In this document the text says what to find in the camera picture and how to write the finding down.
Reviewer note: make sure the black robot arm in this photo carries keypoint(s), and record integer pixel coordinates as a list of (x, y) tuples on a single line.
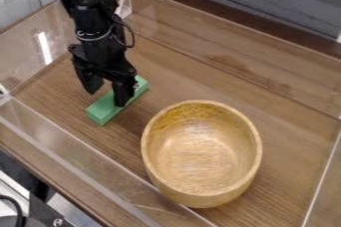
[(96, 20)]

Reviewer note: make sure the clear acrylic tray wall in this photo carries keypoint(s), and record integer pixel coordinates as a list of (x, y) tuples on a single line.
[(113, 196)]

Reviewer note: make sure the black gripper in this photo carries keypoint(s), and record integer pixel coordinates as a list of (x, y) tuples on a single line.
[(100, 61)]

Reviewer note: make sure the clear acrylic corner bracket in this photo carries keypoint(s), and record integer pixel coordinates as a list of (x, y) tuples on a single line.
[(124, 9)]

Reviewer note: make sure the brown wooden bowl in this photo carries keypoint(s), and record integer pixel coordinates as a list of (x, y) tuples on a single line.
[(202, 153)]

